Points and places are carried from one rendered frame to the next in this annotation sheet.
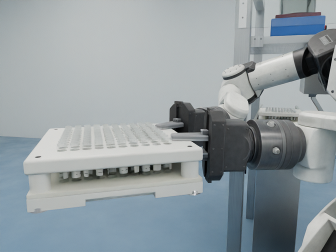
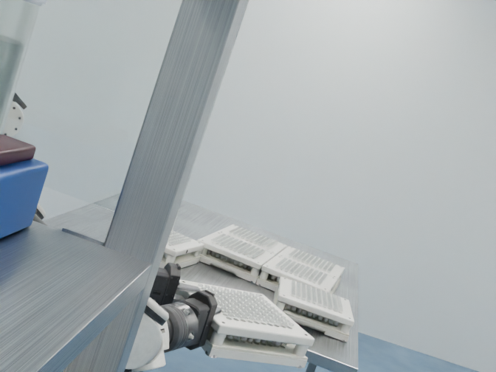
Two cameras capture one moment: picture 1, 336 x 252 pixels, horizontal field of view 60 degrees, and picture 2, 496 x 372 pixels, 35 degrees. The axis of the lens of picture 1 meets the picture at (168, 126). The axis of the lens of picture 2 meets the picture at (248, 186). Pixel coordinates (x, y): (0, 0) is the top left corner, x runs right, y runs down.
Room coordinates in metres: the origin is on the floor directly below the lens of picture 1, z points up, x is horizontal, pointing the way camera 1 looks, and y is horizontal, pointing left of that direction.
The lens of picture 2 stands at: (2.10, -0.46, 1.56)
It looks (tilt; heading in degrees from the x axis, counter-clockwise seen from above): 8 degrees down; 163
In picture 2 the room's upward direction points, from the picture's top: 19 degrees clockwise
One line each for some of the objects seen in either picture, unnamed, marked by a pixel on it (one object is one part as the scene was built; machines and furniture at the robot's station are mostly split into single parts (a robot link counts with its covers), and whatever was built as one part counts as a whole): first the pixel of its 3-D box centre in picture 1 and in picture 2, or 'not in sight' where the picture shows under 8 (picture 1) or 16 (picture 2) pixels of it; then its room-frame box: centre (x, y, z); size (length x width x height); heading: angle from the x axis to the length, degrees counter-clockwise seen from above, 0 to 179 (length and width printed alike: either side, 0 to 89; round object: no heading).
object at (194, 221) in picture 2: not in sight; (220, 257); (-0.71, 0.36, 0.86); 1.50 x 1.10 x 0.04; 158
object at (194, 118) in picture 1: (194, 127); (185, 323); (0.66, -0.06, 1.05); 0.12 x 0.10 x 0.13; 137
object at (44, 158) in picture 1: (113, 141); (242, 311); (0.50, 0.10, 1.06); 0.25 x 0.24 x 0.02; 105
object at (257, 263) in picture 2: not in sight; (236, 249); (-0.56, 0.37, 0.94); 0.25 x 0.24 x 0.02; 62
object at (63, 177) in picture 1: (63, 168); not in sight; (0.41, 0.15, 1.04); 0.01 x 0.01 x 0.07
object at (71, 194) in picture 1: (114, 168); (235, 331); (0.50, 0.10, 1.01); 0.24 x 0.24 x 0.02; 15
